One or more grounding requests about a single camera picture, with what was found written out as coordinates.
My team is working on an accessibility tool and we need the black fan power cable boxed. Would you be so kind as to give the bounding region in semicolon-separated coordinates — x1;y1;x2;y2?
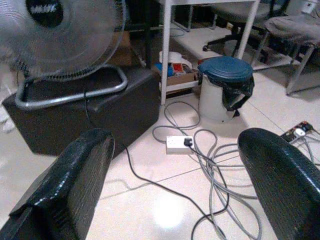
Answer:
83;89;231;240

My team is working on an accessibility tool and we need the grey floor fan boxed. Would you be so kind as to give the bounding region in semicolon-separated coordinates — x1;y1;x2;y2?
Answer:
0;0;128;111

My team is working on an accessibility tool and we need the metal chair with grey cushion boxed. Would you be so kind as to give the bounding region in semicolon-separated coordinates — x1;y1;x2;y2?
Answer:
252;16;320;96

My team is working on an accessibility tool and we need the long grey cable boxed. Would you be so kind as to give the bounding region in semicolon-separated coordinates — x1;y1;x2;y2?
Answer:
152;101;263;240

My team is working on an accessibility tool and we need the thin grey cable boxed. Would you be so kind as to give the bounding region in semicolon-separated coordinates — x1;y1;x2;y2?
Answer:
289;134;320;167

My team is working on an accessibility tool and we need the blue packet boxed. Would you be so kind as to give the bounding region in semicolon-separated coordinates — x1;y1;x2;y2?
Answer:
154;63;173;76

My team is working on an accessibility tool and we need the black bin bag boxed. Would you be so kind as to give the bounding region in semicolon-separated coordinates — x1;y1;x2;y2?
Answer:
209;72;255;118

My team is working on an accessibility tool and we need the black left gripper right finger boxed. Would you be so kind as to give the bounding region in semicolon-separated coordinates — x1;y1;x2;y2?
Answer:
237;127;320;240

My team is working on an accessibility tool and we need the white power strip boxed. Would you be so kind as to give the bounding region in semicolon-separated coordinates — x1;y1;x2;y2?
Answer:
165;135;195;155

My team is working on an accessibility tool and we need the black power strip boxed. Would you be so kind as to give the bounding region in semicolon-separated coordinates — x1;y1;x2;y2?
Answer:
279;121;316;143

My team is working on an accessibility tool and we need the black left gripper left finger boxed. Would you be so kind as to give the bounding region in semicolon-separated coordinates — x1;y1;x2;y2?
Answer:
0;127;116;240

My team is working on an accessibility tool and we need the black office chair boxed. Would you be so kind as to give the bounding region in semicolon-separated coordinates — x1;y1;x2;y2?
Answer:
202;0;276;58

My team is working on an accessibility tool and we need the brown cardboard box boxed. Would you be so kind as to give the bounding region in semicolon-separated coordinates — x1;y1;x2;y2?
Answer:
107;31;141;67

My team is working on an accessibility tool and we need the white table frame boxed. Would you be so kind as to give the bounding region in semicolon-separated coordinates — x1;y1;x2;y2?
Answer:
159;0;262;106

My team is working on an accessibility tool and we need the red packet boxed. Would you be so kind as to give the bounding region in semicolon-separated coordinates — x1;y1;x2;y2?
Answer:
172;63;186;76

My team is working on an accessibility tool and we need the white paper roll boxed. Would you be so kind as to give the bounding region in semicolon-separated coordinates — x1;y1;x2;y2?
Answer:
159;51;192;69

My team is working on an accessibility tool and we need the open cardboard box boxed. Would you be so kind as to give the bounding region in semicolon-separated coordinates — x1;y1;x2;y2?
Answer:
153;62;200;87

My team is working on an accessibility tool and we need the black box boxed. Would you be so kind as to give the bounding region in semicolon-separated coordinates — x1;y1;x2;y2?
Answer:
2;66;161;157

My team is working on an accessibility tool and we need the white bin with blue lid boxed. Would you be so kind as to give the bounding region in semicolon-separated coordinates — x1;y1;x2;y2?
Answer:
197;56;255;124

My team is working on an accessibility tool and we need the white plug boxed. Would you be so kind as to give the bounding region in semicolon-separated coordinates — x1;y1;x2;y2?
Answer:
292;126;307;138

